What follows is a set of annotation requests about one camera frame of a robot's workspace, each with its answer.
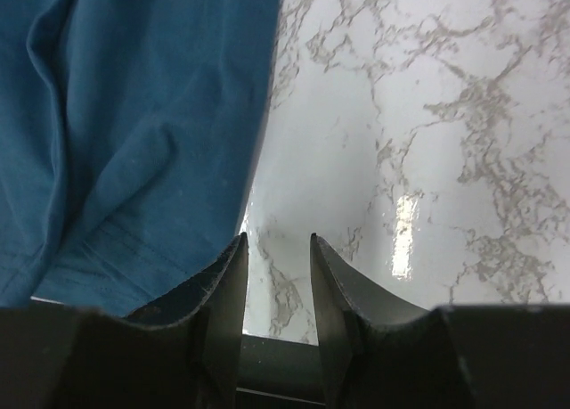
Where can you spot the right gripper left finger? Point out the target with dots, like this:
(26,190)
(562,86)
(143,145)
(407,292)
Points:
(182,350)

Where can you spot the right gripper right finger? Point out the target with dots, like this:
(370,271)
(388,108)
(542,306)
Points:
(380,351)

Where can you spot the blue t shirt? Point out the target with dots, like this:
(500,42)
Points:
(128,133)

